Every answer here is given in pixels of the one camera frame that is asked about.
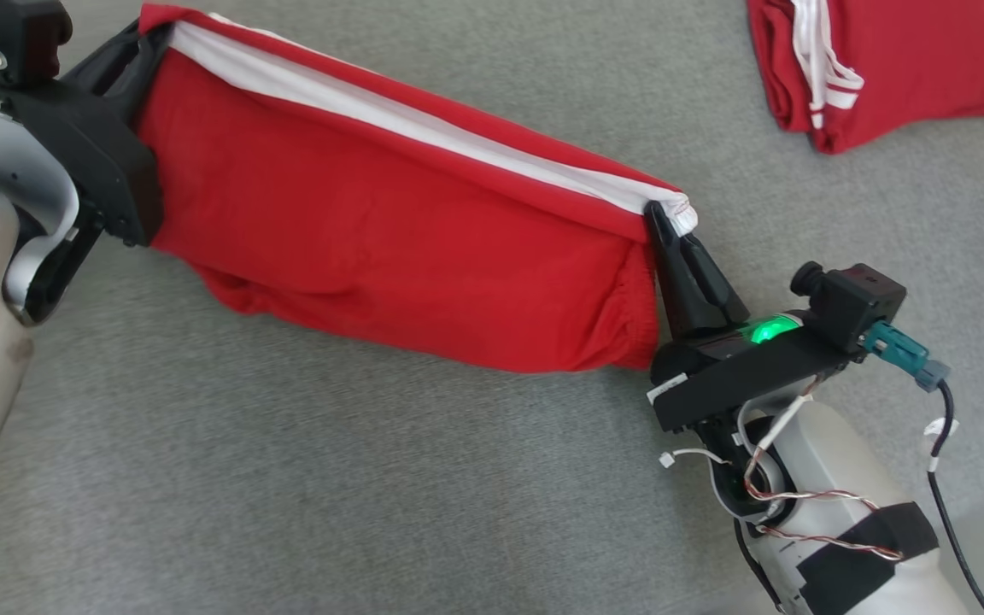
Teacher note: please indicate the grey fabric sofa cushion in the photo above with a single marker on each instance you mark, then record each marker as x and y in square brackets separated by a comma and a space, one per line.
[372, 478]

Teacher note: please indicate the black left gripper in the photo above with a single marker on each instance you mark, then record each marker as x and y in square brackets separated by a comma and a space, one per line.
[108, 162]

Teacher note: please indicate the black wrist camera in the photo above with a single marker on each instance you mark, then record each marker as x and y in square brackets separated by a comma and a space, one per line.
[855, 299]
[31, 34]

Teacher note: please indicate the red basketball jersey number 23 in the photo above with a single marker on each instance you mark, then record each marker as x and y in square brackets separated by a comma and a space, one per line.
[910, 60]

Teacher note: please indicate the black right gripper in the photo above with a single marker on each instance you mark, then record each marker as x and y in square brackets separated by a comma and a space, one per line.
[740, 376]

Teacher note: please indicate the black tape strip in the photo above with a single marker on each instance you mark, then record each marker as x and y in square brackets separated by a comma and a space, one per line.
[868, 559]

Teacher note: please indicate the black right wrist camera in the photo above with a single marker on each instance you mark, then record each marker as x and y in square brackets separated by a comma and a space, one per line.
[855, 299]

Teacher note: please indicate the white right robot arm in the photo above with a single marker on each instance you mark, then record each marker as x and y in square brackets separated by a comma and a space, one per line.
[834, 461]

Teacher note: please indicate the red basketball shorts white stripe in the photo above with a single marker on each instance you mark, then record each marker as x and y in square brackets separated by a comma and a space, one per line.
[372, 231]

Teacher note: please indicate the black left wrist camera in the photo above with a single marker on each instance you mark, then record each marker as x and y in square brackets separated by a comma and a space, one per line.
[31, 34]

